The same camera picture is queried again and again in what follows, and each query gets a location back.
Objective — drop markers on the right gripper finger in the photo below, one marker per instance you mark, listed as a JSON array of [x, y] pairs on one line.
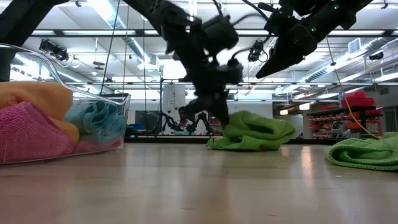
[[289, 53]]

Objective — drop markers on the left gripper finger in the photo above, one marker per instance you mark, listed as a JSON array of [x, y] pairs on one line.
[[199, 105], [223, 109]]

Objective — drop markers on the green microfiber towel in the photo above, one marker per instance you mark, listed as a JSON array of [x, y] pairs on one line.
[[248, 133], [363, 154]]

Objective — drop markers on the clear plastic bin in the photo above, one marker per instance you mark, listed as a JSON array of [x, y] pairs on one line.
[[122, 104]]

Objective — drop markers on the pink microfiber towel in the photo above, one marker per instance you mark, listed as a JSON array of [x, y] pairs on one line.
[[28, 133], [99, 146]]

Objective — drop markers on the orange microfiber towel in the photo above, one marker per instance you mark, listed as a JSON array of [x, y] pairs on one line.
[[40, 96]]

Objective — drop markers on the black background robot arm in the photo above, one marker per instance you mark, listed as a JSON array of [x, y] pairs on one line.
[[168, 123], [200, 121]]

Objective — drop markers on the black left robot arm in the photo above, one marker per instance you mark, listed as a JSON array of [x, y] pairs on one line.
[[168, 18]]

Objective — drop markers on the person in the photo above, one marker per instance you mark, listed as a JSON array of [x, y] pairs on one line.
[[184, 121]]

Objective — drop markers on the white equipment cabinet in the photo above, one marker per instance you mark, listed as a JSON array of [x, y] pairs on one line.
[[248, 107]]

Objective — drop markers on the white panel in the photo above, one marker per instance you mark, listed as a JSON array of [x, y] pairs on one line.
[[174, 99]]

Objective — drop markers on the dark display screen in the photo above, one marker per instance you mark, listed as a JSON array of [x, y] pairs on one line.
[[147, 119]]

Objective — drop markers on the blue tray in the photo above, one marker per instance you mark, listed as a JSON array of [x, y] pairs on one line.
[[136, 126]]

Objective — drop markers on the white air vent grille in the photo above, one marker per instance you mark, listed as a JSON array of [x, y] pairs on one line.
[[355, 45]]

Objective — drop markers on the black ceiling fixture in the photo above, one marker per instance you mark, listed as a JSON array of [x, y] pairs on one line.
[[376, 56]]

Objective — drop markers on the shelf with red bins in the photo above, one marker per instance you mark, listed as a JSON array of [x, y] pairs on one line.
[[342, 126]]

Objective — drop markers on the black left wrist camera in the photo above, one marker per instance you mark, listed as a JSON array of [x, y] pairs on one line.
[[231, 73]]

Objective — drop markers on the black hanging camera rig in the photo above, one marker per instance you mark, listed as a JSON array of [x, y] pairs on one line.
[[54, 49], [256, 51]]

